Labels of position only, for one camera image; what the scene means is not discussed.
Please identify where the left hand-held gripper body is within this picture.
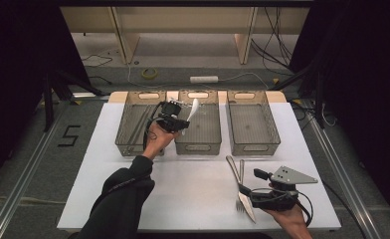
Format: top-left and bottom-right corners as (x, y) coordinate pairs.
(154, 99), (184, 133)

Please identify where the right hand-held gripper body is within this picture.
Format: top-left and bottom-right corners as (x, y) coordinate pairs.
(250, 165), (319, 212)

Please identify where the clear grey plastic bin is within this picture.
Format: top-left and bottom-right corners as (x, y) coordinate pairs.
(174, 89), (223, 156)
(226, 90), (282, 157)
(114, 90), (168, 157)

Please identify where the white ceramic spoon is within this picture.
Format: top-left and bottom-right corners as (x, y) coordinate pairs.
(181, 98), (201, 136)

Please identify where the metal fork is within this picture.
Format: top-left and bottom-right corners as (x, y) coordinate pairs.
(235, 158), (247, 214)

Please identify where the metal table knife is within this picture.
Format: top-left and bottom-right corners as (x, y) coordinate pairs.
(225, 154), (258, 224)

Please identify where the person's left hand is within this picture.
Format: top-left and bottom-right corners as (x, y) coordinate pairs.
(142, 122), (180, 160)

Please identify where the person's right hand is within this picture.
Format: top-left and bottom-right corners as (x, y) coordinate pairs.
(266, 205), (306, 232)

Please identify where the white table cover board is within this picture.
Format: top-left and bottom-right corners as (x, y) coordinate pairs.
(57, 102), (342, 232)

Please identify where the white power strip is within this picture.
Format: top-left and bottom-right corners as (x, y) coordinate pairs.
(189, 75), (220, 85)

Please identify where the yellow tape roll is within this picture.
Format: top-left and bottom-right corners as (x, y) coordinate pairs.
(140, 68), (158, 81)

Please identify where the black metal stand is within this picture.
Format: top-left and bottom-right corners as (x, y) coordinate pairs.
(269, 61), (326, 129)
(42, 71), (106, 132)

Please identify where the beige wooden desk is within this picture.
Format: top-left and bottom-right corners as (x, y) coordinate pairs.
(59, 6), (311, 66)

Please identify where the black curtain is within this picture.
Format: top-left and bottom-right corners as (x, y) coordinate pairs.
(0, 0), (93, 193)
(289, 0), (390, 230)

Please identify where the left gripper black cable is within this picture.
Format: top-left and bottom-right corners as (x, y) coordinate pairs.
(142, 101), (166, 151)

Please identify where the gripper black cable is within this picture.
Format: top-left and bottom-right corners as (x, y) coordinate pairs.
(295, 190), (314, 228)
(142, 101), (166, 151)

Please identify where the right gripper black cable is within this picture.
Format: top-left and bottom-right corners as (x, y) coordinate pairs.
(295, 190), (314, 228)

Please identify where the white floor cable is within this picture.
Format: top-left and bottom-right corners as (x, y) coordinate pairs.
(126, 62), (191, 90)
(217, 72), (271, 90)

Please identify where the thick black floor cable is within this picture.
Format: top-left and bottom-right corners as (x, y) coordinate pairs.
(321, 179), (368, 239)

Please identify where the long aluminium floor rail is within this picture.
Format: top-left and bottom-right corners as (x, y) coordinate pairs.
(298, 99), (383, 239)
(0, 103), (70, 239)

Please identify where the short aluminium rail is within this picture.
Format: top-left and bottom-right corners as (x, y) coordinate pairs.
(72, 92), (111, 101)

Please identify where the thin black floor cable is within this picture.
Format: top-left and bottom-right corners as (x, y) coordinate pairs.
(82, 54), (113, 68)

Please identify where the black cable bundle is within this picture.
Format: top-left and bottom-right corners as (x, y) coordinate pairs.
(251, 6), (295, 73)

